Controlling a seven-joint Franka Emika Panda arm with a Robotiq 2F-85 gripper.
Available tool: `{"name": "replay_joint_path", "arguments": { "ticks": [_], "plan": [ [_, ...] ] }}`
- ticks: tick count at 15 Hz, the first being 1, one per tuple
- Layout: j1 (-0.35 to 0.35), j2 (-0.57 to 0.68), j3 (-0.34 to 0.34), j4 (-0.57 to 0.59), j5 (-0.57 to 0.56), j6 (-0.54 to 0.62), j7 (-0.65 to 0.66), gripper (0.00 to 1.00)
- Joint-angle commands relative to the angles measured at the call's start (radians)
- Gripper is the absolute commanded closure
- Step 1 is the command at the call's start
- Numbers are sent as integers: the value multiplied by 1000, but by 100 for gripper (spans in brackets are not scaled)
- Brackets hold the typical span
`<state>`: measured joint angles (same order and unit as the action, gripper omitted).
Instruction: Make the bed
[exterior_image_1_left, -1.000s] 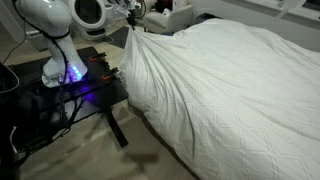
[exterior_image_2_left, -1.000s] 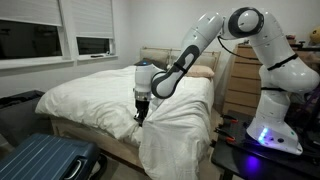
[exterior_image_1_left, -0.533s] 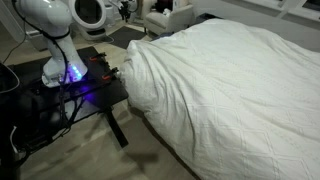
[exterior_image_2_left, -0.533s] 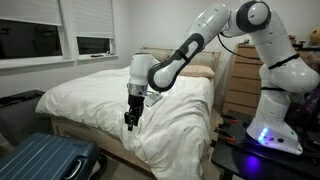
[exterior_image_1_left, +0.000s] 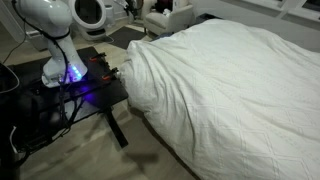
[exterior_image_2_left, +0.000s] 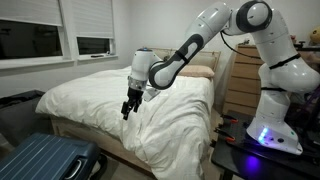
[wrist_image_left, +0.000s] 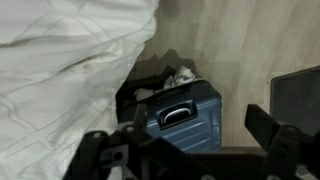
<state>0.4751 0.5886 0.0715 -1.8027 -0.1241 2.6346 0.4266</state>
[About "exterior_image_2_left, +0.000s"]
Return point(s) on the narrow dark window pane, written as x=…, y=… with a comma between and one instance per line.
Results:
x=93, y=45

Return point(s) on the orange black clamp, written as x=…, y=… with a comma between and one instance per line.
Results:
x=225, y=135
x=230, y=119

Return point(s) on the white quilted duvet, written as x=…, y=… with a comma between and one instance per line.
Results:
x=173, y=116

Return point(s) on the dark grey sofa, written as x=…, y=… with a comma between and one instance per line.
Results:
x=20, y=116

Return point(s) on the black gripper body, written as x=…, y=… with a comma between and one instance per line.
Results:
x=135, y=96

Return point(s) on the pink pillow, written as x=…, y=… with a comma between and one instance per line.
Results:
x=200, y=71

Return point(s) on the black robot table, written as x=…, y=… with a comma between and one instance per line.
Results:
x=253, y=163

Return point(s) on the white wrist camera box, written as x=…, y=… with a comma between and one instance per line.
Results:
x=150, y=94

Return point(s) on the wide dark window pane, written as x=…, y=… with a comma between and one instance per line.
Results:
x=30, y=41

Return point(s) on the black remote control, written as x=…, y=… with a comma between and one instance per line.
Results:
x=97, y=56

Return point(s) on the blue hard-shell suitcase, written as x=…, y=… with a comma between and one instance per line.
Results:
x=40, y=156

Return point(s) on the narrow white window blind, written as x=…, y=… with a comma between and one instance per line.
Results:
x=93, y=18

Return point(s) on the light wooden dresser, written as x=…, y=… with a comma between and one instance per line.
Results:
x=243, y=83

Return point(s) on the light wooden bed frame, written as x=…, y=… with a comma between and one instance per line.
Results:
x=83, y=133

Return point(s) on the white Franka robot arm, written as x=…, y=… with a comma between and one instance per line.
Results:
x=283, y=83

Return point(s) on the wide white window blind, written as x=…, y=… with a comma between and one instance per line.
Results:
x=30, y=11

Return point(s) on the yellow plush toy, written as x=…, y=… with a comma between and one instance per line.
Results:
x=315, y=36

